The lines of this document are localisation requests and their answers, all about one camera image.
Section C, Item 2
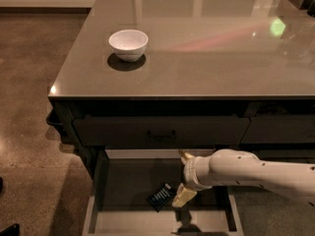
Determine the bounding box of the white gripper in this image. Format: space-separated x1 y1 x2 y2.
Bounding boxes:
172 149 213 207

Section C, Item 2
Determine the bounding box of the dark rxbar blueberry wrapper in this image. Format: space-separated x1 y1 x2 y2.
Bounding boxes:
147 183 176 212

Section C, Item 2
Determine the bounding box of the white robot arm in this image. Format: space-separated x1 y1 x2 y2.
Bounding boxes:
172 148 315 207

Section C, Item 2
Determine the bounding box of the closed top left drawer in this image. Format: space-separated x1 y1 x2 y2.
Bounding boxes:
73 116 250 148

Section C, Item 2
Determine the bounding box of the open middle drawer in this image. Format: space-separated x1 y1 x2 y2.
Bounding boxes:
82 149 244 236

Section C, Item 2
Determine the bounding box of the top right drawer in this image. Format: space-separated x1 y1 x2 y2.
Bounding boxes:
241 115 315 145

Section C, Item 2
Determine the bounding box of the dark counter cabinet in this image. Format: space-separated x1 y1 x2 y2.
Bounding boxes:
48 0 315 236

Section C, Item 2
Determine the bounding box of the white ceramic bowl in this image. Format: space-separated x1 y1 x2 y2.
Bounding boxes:
108 29 149 62

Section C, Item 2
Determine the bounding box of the black object floor corner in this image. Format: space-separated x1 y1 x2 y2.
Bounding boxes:
0 223 20 236

